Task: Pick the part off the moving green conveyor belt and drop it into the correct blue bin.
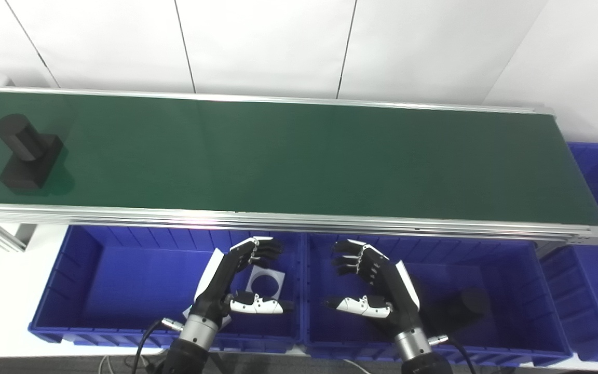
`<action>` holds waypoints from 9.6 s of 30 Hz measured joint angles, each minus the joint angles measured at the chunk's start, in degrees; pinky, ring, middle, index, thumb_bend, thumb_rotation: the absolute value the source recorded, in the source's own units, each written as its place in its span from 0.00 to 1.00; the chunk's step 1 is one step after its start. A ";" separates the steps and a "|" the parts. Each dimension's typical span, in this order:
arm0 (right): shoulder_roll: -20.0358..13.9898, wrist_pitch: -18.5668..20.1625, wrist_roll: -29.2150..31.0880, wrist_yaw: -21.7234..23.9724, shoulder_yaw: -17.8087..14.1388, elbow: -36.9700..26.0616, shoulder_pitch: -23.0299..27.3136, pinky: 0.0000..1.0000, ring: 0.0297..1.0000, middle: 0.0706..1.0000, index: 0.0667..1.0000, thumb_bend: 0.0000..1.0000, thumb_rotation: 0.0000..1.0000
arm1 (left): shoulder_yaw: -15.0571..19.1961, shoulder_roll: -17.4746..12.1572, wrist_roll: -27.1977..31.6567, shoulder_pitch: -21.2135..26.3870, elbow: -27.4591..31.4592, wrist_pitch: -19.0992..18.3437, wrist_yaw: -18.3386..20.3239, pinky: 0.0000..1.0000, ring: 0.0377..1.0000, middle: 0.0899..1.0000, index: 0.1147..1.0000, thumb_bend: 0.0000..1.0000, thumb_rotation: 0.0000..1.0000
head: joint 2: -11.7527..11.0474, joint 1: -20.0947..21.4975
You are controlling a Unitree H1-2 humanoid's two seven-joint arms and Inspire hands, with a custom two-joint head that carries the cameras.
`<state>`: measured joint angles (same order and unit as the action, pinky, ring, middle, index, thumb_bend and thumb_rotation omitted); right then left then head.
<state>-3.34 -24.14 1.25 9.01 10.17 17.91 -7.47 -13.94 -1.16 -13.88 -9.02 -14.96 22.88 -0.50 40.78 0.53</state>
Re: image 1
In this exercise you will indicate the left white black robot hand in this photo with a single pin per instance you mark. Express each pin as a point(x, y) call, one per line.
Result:
point(216, 291)

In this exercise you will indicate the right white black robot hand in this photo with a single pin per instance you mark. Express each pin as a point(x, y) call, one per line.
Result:
point(390, 291)

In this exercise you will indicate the black cylinder-on-block part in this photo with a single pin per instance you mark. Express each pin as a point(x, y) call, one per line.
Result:
point(465, 306)
point(26, 156)

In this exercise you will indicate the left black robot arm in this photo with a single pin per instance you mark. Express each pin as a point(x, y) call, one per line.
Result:
point(192, 343)

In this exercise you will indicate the green conveyor belt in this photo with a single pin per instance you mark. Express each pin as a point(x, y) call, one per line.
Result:
point(299, 156)

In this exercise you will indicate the aluminium conveyor leg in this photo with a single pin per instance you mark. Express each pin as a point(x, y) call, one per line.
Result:
point(3, 236)

